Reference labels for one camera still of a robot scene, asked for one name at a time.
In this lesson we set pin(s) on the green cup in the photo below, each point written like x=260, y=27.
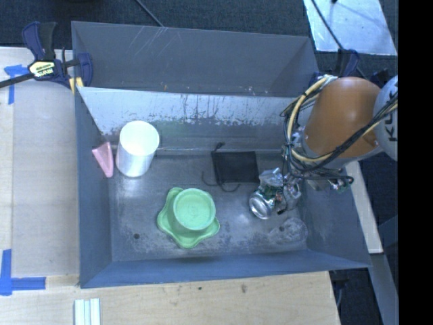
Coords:
x=193, y=208

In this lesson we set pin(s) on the green star-shaped plate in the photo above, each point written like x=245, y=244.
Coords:
x=189, y=239

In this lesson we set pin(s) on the white cup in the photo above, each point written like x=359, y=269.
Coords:
x=137, y=147

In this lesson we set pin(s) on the grey metal bin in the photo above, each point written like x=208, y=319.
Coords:
x=203, y=63

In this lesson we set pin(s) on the pink wedge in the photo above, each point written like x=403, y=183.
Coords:
x=105, y=159

